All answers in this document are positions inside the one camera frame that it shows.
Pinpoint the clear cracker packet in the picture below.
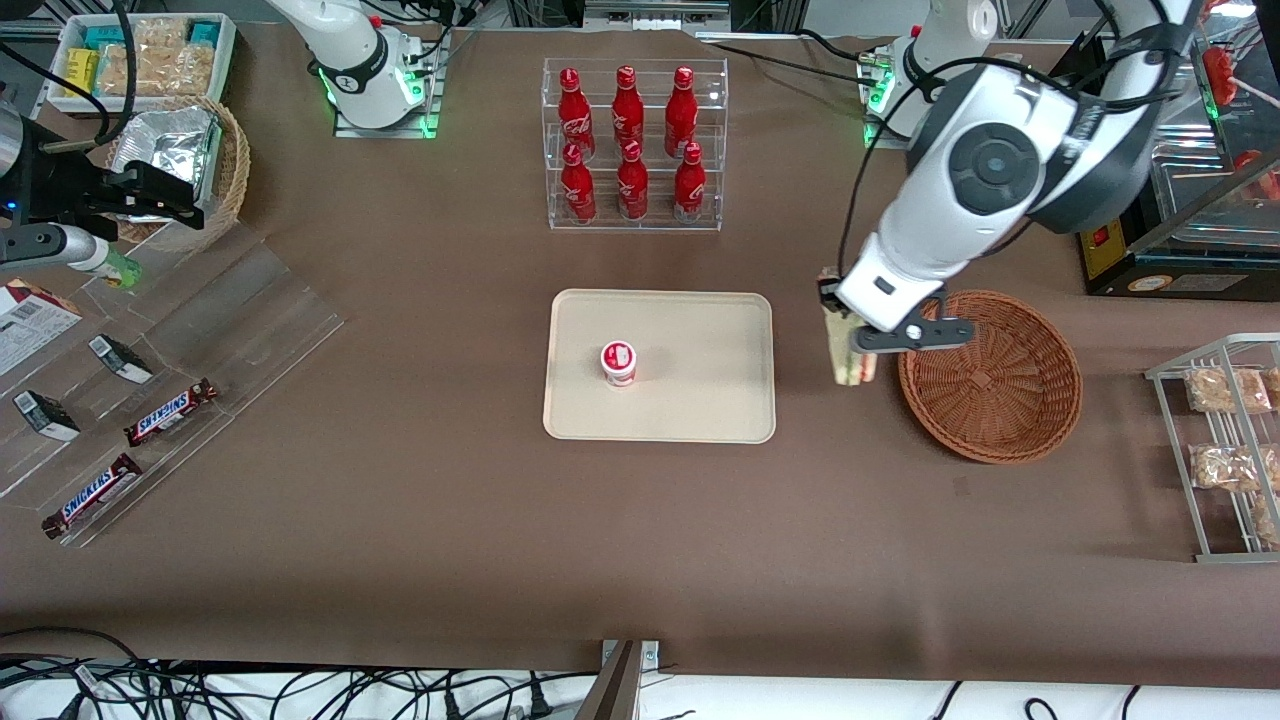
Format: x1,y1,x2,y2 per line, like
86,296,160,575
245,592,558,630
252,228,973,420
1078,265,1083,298
97,44,217,99
128,17,193,51

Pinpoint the grey wire rack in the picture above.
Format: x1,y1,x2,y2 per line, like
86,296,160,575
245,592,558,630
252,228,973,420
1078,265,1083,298
1144,332,1280,565

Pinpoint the red and white cup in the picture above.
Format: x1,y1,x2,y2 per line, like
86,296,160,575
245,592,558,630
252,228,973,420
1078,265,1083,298
600,340,639,389

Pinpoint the white plastic bin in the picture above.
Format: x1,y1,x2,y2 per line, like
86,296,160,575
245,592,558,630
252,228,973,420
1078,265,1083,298
46,11,239,120

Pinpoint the steel warmer pan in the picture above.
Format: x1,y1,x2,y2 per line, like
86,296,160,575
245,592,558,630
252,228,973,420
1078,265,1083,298
1150,55,1217,142
1148,139,1280,237

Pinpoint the tan wicker basket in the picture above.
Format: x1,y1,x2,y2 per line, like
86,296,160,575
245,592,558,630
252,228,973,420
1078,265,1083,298
104,94,252,247

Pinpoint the clear acrylic bottle rack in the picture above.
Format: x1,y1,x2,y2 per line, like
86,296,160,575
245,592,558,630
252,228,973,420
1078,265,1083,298
542,56,730,234

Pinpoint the brown table cover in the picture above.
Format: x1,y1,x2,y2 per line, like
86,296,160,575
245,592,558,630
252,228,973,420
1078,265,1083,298
0,22,1280,691

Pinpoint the white printed carton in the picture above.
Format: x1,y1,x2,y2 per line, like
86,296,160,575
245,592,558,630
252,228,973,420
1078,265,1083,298
0,279,84,377

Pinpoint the red cola bottle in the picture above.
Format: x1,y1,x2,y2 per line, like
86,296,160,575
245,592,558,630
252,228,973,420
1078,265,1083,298
616,140,650,222
664,66,699,157
611,65,647,151
559,143,599,224
672,142,708,224
556,67,597,161

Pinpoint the black table cable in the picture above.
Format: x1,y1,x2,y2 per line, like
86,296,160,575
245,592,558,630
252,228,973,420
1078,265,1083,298
705,28,893,87

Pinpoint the triangular sandwich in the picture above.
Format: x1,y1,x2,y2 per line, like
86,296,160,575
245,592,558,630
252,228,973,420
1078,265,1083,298
820,266,880,388

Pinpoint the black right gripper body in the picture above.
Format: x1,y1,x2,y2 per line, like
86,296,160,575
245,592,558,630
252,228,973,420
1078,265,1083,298
0,145,115,229

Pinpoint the clear acrylic display stand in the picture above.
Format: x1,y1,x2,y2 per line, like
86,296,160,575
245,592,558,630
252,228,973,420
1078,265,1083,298
0,218,347,550

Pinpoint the red skewered food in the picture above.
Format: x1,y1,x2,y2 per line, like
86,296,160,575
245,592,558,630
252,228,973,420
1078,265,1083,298
1202,44,1263,107

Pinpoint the small black white box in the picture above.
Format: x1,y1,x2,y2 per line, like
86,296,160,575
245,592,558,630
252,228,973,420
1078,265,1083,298
12,389,82,443
87,334,155,385

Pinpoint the aluminium frame bracket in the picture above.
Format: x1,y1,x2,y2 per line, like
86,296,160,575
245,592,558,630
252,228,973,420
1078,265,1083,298
574,639,662,720

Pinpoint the brown wicker basket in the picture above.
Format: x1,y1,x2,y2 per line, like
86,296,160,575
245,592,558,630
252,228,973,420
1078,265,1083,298
897,289,1084,466

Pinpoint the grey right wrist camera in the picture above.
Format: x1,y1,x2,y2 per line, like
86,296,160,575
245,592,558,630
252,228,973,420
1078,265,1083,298
0,223,111,274

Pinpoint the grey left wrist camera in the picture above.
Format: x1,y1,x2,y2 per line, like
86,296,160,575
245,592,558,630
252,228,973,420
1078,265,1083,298
850,290,976,355

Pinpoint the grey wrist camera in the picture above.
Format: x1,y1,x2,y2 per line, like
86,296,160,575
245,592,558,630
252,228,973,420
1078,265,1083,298
0,223,111,274
850,290,976,355

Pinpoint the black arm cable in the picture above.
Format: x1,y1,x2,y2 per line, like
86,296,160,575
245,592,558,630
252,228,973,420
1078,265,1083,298
0,0,138,143
837,0,1186,283

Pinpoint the beige plastic tray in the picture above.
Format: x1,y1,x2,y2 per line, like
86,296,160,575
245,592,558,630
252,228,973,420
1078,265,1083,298
542,288,777,445

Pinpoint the yellow snack box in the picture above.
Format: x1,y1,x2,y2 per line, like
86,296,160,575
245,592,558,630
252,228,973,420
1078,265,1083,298
64,47,102,99

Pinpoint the green label bottle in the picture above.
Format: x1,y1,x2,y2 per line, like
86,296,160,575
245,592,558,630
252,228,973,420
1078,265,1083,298
90,245,144,290

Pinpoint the brown snickers bar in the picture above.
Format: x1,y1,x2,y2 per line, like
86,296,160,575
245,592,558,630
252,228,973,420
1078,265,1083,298
40,452,145,541
122,377,220,448

